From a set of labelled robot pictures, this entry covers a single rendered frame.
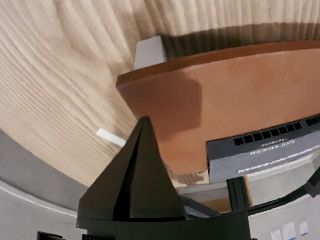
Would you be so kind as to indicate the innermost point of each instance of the dark grey network switch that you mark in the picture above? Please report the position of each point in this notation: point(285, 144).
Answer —
point(253, 152)

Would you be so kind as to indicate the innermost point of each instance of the brown wooden stand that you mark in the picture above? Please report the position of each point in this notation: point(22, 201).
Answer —
point(220, 94)

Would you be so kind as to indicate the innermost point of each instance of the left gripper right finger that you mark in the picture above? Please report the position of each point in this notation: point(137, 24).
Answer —
point(154, 197)

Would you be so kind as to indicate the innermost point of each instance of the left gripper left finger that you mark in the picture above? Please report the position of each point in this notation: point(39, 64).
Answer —
point(108, 196)

